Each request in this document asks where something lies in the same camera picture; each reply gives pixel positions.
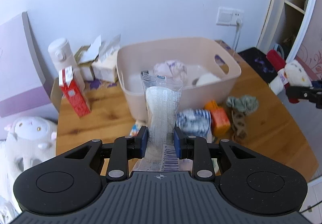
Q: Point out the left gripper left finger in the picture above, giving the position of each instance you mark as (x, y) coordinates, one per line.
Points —
(122, 150)

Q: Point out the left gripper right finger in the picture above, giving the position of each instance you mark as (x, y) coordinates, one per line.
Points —
(196, 149)

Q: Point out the brown hair claw clip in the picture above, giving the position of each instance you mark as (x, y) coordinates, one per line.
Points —
(238, 125)

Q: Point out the clear plastic packet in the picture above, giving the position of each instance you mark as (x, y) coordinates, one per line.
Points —
(162, 98)

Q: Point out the colourful small tissue pack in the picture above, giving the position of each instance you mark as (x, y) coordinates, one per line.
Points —
(135, 129)

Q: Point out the blue checked fabric scrunchie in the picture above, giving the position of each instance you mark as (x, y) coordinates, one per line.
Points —
(195, 122)

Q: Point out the orange plastic bottle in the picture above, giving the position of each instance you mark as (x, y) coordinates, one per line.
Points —
(220, 122)

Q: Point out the blue headphones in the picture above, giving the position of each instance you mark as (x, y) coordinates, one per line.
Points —
(279, 49)

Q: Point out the green striped scrunchie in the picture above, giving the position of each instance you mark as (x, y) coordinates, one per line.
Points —
(245, 104)

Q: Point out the beige plastic storage basket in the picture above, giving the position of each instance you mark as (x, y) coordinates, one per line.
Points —
(206, 70)

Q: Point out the red white carton box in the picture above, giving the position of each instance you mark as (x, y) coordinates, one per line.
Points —
(69, 81)

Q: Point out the white plush doll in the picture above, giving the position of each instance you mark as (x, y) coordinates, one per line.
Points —
(30, 141)

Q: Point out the tissue box with tissues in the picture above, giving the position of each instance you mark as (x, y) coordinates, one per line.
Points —
(85, 56)

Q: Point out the white wardrobe shelf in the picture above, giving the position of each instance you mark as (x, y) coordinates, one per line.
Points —
(285, 26)

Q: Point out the white thermos bottle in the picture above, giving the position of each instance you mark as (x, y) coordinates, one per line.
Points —
(62, 57)

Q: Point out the lilac bed headboard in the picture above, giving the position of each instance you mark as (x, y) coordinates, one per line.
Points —
(25, 87)

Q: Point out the white wall switch socket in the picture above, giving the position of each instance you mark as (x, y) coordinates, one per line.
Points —
(229, 16)

